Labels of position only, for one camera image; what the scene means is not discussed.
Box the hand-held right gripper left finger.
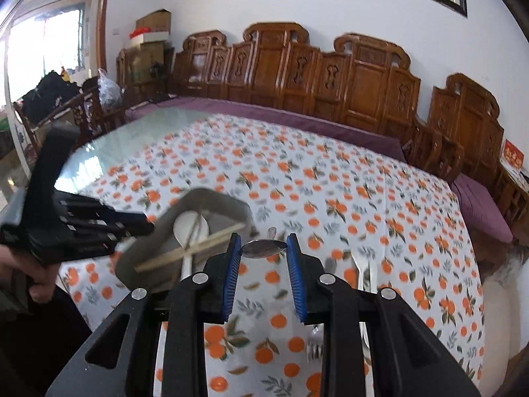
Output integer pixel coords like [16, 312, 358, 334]
[45, 232, 242, 397]

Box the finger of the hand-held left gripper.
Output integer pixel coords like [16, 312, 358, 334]
[53, 232, 127, 264]
[58, 192, 156, 236]

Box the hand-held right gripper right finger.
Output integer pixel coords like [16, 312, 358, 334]
[286, 233, 482, 397]

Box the metal spoon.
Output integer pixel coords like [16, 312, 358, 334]
[242, 227, 288, 259]

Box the rectangular metal tray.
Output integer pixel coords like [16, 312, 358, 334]
[113, 188, 253, 294]

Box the light wooden chopstick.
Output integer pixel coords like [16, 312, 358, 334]
[134, 223, 247, 274]
[183, 216, 207, 254]

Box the large white ceramic spoon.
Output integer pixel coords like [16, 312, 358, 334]
[174, 211, 211, 283]

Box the person's left hand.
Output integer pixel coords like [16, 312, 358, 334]
[0, 244, 59, 303]

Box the metal fork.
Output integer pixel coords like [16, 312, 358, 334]
[350, 249, 371, 353]

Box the glass-topped table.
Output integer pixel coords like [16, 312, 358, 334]
[0, 105, 205, 216]

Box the dark wooden chair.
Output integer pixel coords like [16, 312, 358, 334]
[14, 76, 125, 152]

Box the pile of dark clothes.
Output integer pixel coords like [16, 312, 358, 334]
[22, 72, 84, 117]

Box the orange print tablecloth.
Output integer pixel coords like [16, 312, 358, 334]
[58, 113, 486, 397]

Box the crumpled plastic bag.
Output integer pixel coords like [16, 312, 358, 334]
[97, 68, 125, 111]

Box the person's dark clothing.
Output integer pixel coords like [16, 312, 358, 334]
[0, 281, 94, 397]

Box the window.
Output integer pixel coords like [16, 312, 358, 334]
[6, 6, 89, 104]

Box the large cardboard box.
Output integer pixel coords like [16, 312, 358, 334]
[126, 43, 166, 87]

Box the long purple seat cushion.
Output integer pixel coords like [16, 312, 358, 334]
[126, 97, 408, 162]

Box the flat white box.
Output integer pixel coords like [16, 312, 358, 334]
[130, 31, 170, 49]

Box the small cardboard box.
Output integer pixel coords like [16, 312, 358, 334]
[136, 9, 172, 34]

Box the square purple seat cushion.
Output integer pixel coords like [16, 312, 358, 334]
[452, 174, 514, 244]

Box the carved wooden sofa bench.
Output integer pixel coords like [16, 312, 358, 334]
[171, 22, 423, 162]

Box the carved wooden armchair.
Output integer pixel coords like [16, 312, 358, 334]
[407, 72, 529, 224]

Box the wooden side table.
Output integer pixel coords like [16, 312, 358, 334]
[494, 161, 529, 218]

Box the red desk calendar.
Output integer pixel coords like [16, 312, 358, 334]
[500, 140, 526, 171]

